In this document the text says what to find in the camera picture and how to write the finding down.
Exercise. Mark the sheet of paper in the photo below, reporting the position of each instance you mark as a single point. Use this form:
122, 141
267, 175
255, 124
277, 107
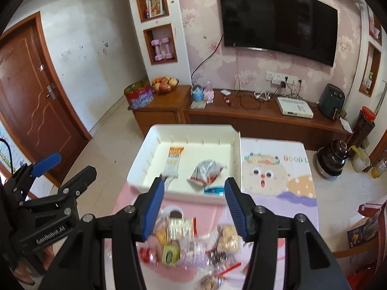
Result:
346, 125

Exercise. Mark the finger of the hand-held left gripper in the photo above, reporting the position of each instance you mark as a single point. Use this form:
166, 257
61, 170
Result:
45, 163
81, 179

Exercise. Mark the wooden chair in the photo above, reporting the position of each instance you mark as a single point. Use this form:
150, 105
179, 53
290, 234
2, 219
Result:
356, 252

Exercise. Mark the long wooden television cabinet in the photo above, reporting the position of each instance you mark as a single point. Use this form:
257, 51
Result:
257, 123

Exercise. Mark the framed photo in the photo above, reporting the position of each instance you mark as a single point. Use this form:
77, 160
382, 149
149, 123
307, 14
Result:
155, 6

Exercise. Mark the pile of assorted snacks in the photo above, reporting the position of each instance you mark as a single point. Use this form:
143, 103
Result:
181, 232

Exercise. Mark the small red trinket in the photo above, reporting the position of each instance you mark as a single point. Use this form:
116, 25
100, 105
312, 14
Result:
227, 100

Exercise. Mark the white plastic pitcher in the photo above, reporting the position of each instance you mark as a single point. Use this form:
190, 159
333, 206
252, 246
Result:
359, 160

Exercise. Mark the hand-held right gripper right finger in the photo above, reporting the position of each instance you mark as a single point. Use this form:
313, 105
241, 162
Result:
234, 208

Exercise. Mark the wooden side cabinet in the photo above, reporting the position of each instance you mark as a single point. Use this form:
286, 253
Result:
163, 111

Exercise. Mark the brown wooden door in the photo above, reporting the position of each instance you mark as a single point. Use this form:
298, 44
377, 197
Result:
27, 96

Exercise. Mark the blue snack wrapper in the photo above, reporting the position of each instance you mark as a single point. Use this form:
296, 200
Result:
214, 191

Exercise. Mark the silver snack bag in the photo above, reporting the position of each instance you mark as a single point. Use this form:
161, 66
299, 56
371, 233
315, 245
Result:
205, 172

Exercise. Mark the red and blue gift box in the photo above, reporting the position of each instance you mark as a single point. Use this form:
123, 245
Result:
139, 96

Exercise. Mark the small woven mat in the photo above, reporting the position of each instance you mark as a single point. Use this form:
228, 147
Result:
198, 105

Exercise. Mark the red and white bag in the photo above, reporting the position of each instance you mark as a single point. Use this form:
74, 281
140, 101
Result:
372, 209

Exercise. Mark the tall jar with red lid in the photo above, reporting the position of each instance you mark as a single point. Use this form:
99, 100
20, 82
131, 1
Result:
362, 127

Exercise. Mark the dark printed box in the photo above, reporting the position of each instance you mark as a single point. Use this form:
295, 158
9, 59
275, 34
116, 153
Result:
362, 232

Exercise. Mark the black wall television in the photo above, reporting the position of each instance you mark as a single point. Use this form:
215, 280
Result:
278, 21

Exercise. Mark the orange striped snack packet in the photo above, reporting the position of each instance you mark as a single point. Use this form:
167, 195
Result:
174, 161

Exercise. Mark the pink bottle pack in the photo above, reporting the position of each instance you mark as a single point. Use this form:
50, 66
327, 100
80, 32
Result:
209, 93

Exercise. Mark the bottle of yellow liquid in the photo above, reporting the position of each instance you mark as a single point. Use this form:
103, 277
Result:
378, 170

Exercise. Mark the pink dumbbell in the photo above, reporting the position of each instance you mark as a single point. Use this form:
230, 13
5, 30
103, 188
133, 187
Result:
168, 48
157, 50

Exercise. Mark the white plastic storage bin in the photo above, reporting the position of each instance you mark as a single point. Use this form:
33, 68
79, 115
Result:
211, 154

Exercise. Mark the bowl of assorted fruit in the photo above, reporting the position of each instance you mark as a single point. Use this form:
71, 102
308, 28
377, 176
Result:
164, 85

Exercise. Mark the small white adapter box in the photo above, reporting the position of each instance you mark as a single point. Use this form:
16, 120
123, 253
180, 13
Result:
226, 91

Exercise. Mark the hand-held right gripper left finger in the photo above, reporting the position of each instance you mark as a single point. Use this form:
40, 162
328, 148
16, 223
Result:
154, 208

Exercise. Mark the wall poster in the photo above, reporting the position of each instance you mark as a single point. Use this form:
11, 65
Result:
21, 157

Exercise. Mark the blue ornament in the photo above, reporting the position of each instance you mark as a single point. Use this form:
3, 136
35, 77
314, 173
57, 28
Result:
198, 95

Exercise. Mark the white set-top box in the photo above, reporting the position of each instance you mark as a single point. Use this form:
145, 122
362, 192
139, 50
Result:
294, 107

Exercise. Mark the dark green air fryer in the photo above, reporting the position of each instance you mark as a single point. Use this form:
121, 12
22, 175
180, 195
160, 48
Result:
332, 99

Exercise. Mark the small wooden framed wall niche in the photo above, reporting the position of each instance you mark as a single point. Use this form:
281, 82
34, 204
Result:
375, 24

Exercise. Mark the dark snack bag red seal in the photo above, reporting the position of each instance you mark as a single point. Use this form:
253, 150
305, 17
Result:
217, 256

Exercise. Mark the white niche shelf column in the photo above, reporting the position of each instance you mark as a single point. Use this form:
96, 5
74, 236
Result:
181, 36

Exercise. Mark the white wall socket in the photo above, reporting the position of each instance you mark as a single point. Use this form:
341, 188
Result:
273, 77
293, 81

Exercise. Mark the cartoon printed tablecloth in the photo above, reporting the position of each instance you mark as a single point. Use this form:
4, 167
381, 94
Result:
272, 187

